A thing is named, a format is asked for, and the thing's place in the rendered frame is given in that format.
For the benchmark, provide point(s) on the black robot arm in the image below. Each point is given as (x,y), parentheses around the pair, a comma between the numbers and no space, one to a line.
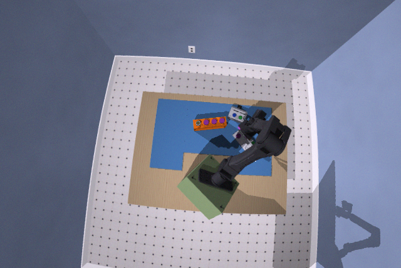
(272,140)

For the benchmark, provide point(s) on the blue flat mat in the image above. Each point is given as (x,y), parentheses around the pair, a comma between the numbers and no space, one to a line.
(174,134)

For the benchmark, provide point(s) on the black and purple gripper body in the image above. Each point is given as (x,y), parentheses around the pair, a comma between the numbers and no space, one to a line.
(243,130)

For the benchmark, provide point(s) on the white control panel with green and blue buttons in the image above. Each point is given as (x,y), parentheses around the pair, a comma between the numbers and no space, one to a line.
(237,114)

